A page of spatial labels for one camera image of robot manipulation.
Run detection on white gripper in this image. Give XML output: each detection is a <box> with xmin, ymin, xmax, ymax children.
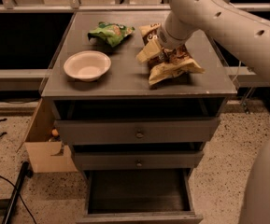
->
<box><xmin>136</xmin><ymin>23</ymin><xmax>188</xmax><ymax>63</ymax></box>

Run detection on brown chip bag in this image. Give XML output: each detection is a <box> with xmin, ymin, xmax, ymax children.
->
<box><xmin>139</xmin><ymin>23</ymin><xmax>205</xmax><ymax>86</ymax></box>

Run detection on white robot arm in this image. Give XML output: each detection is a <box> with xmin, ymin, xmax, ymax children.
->
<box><xmin>137</xmin><ymin>0</ymin><xmax>270</xmax><ymax>224</ymax></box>

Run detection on green chip bag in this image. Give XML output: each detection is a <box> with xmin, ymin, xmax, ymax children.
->
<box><xmin>87</xmin><ymin>21</ymin><xmax>135</xmax><ymax>48</ymax></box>

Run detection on grey drawer cabinet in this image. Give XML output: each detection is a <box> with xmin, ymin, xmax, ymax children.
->
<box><xmin>41</xmin><ymin>9</ymin><xmax>238</xmax><ymax>224</ymax></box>

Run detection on grey top drawer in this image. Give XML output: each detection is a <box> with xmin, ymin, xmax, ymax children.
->
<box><xmin>55</xmin><ymin>118</ymin><xmax>220</xmax><ymax>145</ymax></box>

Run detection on grey drawer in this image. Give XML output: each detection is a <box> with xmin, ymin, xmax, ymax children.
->
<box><xmin>74</xmin><ymin>151</ymin><xmax>204</xmax><ymax>171</ymax></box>
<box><xmin>55</xmin><ymin>118</ymin><xmax>220</xmax><ymax>145</ymax></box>
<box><xmin>76</xmin><ymin>169</ymin><xmax>203</xmax><ymax>224</ymax></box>

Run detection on grey middle drawer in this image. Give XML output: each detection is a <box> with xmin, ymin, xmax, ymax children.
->
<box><xmin>74</xmin><ymin>151</ymin><xmax>204</xmax><ymax>171</ymax></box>

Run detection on grey bottom drawer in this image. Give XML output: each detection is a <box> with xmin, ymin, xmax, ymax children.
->
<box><xmin>76</xmin><ymin>169</ymin><xmax>203</xmax><ymax>224</ymax></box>

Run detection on white paper bowl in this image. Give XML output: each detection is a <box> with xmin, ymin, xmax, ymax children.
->
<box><xmin>64</xmin><ymin>50</ymin><xmax>111</xmax><ymax>82</ymax></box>

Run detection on cardboard box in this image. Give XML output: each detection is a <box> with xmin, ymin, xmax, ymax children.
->
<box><xmin>22</xmin><ymin>99</ymin><xmax>77</xmax><ymax>173</ymax></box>

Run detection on black bar on floor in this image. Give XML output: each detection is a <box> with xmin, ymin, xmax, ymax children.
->
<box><xmin>2</xmin><ymin>161</ymin><xmax>31</xmax><ymax>224</ymax></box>

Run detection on black floor cable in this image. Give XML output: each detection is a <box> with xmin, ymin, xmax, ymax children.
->
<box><xmin>0</xmin><ymin>164</ymin><xmax>37</xmax><ymax>224</ymax></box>

